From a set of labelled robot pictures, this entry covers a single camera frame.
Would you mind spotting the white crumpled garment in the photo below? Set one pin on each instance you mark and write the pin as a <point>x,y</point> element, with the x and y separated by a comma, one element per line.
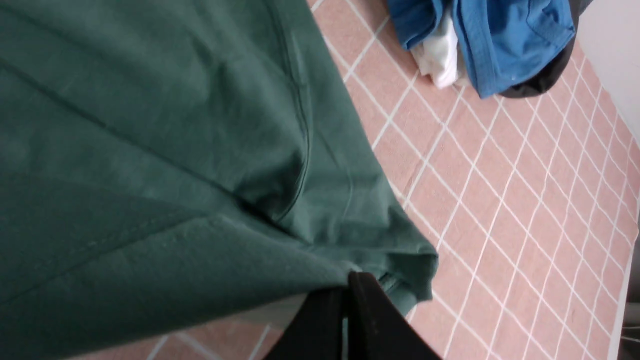
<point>440,57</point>

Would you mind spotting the green long sleeve shirt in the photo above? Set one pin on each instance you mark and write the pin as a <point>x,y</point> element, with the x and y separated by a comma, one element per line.
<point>167,163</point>

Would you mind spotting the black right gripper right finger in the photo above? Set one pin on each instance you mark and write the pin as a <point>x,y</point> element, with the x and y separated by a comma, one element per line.
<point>375,328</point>

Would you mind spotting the blue crumpled garment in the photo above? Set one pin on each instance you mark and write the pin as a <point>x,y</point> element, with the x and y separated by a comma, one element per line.
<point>415,20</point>

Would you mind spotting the pink checkered tablecloth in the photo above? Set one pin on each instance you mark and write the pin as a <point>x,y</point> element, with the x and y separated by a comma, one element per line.
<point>532,204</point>

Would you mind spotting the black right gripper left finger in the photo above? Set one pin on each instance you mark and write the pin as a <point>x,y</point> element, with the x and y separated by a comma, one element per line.
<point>316,332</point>

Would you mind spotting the dark grey crumpled garment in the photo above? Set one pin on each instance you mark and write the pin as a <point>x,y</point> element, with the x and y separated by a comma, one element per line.
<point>533,42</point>

